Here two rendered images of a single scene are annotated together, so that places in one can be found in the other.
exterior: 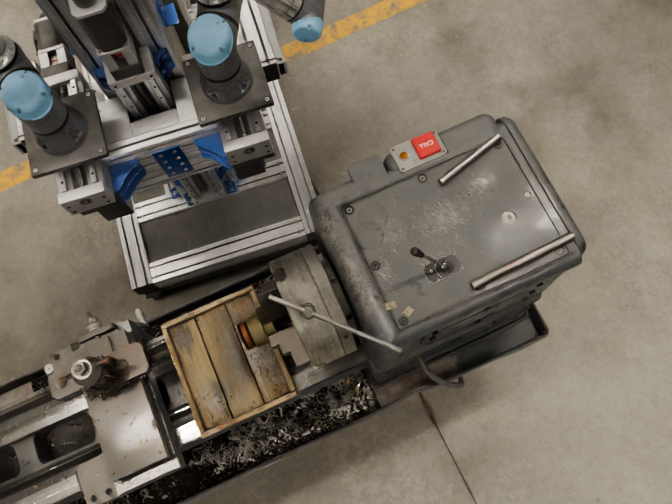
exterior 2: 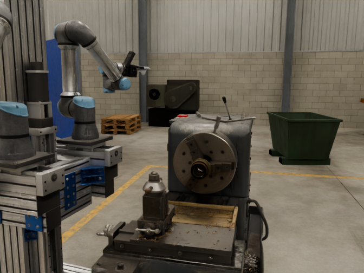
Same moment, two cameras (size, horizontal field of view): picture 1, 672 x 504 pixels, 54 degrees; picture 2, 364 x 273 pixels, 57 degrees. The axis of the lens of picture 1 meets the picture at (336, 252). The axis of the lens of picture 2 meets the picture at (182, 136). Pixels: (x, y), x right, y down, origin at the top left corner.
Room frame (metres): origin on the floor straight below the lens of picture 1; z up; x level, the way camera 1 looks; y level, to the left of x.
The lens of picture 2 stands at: (-0.25, 1.64, 1.49)
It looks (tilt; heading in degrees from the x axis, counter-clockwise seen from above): 10 degrees down; 297
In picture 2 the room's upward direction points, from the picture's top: straight up
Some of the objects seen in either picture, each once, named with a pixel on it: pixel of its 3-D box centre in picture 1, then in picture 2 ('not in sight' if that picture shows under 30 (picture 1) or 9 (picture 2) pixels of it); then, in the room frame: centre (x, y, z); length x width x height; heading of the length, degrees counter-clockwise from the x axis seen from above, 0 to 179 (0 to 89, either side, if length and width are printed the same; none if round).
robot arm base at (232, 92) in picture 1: (223, 71); (85, 129); (1.09, 0.22, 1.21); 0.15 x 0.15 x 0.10
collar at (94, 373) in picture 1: (84, 370); (154, 184); (0.33, 0.70, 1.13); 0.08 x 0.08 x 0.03
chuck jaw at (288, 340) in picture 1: (296, 349); (221, 166); (0.29, 0.15, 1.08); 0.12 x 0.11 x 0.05; 14
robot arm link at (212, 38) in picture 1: (213, 45); (83, 108); (1.09, 0.22, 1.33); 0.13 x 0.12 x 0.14; 166
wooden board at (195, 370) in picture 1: (228, 360); (194, 219); (0.33, 0.37, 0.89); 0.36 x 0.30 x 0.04; 14
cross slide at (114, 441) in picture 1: (117, 398); (171, 238); (0.27, 0.69, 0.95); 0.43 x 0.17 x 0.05; 14
